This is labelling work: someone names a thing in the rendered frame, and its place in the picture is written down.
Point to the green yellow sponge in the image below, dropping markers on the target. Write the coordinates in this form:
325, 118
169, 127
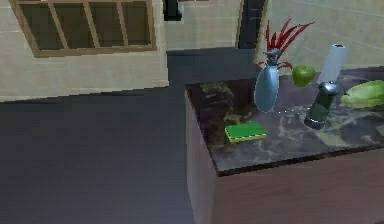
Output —
245, 131

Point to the blue spray bottle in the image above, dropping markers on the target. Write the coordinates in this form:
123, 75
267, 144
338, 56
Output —
266, 88

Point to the green apple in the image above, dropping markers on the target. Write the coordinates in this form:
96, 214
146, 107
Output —
303, 75

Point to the brown marble top counter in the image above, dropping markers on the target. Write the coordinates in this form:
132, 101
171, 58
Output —
293, 173

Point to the red leafed house plant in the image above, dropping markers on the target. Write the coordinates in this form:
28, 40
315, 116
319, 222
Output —
283, 35

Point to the dark green pepper mill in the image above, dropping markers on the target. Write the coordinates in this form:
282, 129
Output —
321, 106

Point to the brown framed window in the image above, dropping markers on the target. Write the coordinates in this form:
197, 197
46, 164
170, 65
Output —
85, 26

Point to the white paper towel roll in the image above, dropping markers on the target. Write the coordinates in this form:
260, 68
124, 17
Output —
333, 63

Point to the green lettuce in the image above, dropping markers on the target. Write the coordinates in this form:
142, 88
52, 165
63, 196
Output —
365, 95

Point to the black wall fixture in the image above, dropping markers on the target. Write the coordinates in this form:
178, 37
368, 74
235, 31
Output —
172, 9

